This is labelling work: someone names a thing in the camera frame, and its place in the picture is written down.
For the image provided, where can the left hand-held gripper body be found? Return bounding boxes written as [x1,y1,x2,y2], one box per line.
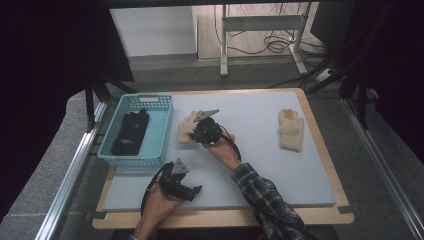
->
[158,157,190,198]

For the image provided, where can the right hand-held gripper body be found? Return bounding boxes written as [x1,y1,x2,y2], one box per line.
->
[191,108,223,145]

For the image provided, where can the beige fuzzy glove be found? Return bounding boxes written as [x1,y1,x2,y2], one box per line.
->
[278,108,305,154]
[177,110,205,145]

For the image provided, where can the teal plastic basket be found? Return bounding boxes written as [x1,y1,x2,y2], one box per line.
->
[97,93,175,168]

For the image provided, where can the black glove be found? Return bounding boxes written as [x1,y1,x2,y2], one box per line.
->
[120,108,151,143]
[110,130,143,157]

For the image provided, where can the person's right hand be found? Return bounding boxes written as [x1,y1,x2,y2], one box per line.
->
[202,132,243,172]

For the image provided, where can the person's left hand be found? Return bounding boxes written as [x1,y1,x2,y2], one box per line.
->
[141,182,184,232]

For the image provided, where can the black tripod stand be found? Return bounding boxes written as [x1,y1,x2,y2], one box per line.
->
[84,74,138,132]

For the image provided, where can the white panel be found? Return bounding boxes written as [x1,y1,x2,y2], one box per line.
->
[109,6,198,58]

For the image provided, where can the white power strip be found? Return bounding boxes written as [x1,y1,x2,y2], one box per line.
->
[314,67,335,83]

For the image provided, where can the black curtain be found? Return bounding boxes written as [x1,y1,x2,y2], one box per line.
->
[0,0,135,222]
[308,0,424,165]

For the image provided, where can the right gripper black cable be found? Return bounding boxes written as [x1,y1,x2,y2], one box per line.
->
[218,124,243,163]

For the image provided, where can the aluminium rail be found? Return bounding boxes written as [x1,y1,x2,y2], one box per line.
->
[34,100,108,240]
[340,97,424,240]

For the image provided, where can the black floor cables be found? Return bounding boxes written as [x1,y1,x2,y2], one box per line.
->
[213,2,329,58]

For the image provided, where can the white metal desk frame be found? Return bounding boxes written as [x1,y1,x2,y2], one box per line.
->
[219,2,310,78]

